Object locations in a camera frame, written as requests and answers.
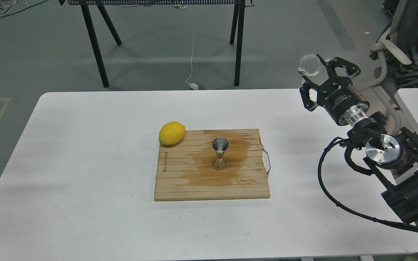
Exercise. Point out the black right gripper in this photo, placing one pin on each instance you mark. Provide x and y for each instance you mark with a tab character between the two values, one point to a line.
339	94

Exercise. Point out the steel double jigger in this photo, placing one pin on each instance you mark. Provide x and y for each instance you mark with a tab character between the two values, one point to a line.
220	146

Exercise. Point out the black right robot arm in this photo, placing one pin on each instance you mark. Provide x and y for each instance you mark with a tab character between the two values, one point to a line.
369	148

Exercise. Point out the wooden cutting board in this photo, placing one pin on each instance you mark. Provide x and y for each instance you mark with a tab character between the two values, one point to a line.
185	170

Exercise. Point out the small clear glass cup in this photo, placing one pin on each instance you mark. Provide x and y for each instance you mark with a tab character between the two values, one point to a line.
309	65

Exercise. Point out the yellow lemon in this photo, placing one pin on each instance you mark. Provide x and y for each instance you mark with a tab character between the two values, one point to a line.
171	133

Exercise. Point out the black metal table frame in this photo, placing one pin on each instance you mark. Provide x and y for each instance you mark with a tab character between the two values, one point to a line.
236	35

